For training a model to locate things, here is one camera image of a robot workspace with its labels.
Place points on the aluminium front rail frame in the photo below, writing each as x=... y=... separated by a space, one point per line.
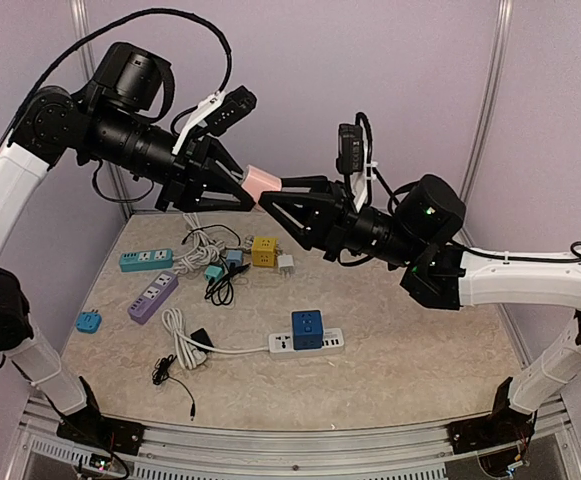
x=171 y=451

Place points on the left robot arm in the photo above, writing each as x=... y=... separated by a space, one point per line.
x=66 y=231

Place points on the left aluminium corner post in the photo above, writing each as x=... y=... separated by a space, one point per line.
x=85 y=54

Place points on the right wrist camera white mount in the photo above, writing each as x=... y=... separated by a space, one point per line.
x=354 y=164

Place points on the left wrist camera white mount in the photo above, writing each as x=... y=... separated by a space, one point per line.
x=216 y=114

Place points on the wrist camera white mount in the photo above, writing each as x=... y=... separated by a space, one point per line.
x=354 y=164
x=216 y=114

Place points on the teal power strip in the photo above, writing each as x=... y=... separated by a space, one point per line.
x=147 y=260

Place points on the black power adapter with cable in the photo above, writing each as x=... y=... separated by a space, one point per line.
x=190 y=352

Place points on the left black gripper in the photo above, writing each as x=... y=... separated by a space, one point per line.
x=187 y=178

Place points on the purple power strip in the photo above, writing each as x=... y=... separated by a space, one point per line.
x=153 y=296

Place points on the white power strip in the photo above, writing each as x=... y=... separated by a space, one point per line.
x=280 y=345

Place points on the yellow cube socket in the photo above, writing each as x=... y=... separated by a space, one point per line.
x=264 y=251

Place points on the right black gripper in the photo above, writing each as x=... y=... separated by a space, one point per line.
x=325 y=216

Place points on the right aluminium corner post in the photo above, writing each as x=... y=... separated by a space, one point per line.
x=489 y=99

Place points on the dark blue cube socket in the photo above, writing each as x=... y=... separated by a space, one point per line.
x=307 y=329

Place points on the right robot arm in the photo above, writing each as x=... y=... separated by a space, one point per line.
x=416 y=234

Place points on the aluminium corner post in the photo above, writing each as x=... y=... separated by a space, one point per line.
x=85 y=54
x=489 y=99

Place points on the pink plug adapter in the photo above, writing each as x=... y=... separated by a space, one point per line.
x=255 y=182

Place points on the light blue plug adapter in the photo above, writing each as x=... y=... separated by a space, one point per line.
x=234 y=258

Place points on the teal plug adapter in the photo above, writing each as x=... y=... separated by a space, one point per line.
x=213 y=273

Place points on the white plug adapter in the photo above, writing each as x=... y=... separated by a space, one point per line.
x=285 y=264

